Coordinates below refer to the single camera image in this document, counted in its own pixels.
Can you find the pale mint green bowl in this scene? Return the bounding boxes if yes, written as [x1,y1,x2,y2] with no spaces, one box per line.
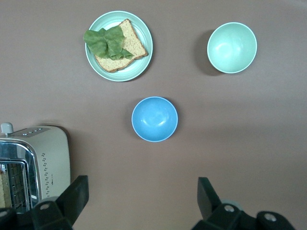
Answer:
[207,22,258,74]

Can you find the blue bowl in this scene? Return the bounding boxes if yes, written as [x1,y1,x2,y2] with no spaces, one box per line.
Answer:
[131,96,179,143]

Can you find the green lettuce leaf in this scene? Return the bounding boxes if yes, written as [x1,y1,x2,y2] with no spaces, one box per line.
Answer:
[83,25,135,60]

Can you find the mint green plate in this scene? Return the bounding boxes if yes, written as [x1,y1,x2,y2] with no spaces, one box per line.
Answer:
[85,10,154,82]

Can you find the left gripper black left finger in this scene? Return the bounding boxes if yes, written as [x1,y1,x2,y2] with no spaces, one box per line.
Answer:
[31,175,89,230]

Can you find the beige chrome toaster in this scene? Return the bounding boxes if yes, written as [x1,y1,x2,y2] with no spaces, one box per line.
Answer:
[0,122,71,215]

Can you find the brown bread slice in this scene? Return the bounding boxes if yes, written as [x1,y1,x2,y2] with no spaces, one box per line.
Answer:
[94,18,149,73]

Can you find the brown table cover mat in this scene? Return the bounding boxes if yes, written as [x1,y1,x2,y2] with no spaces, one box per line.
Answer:
[0,0,307,230]

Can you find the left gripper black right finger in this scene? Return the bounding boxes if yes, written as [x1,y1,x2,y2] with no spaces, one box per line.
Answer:
[191,177,259,230]

